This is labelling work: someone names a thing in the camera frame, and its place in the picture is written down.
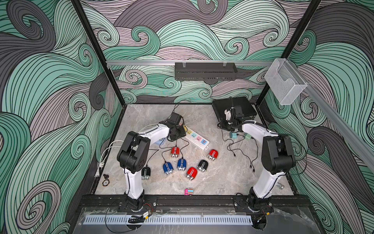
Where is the teal USB charger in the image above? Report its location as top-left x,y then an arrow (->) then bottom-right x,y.
229,132 -> 237,139

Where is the light green USB charger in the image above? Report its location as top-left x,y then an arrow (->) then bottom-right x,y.
243,133 -> 253,140

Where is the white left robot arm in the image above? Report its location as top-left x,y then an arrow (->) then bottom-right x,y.
117,112 -> 186,203

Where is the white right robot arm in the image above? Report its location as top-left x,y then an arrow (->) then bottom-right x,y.
218,106 -> 296,199

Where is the black shaver right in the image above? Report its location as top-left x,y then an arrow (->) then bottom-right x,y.
197,160 -> 208,172

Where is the red shaver front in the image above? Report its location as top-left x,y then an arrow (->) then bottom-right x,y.
186,167 -> 198,180

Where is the black briefcase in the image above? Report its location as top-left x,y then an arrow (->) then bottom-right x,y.
212,97 -> 257,121

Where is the white long power strip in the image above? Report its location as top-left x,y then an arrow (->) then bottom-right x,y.
184,125 -> 209,150

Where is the pink striped small box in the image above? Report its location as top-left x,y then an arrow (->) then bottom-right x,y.
184,188 -> 194,196

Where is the small round copper object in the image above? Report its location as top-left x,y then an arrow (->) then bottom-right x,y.
102,179 -> 110,187

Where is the black wall shelf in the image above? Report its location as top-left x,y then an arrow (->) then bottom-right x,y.
174,63 -> 238,84

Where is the clear acrylic wall holder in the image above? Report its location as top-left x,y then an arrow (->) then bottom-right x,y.
265,58 -> 307,105

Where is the white power cable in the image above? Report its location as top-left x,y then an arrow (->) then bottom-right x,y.
95,122 -> 164,178

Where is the white slotted cable duct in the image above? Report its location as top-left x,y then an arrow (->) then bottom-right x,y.
83,214 -> 253,225

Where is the aluminium wall rail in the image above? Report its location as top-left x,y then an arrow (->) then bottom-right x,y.
106,59 -> 273,66

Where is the black front mounting rail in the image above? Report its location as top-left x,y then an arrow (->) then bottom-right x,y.
79,194 -> 312,214

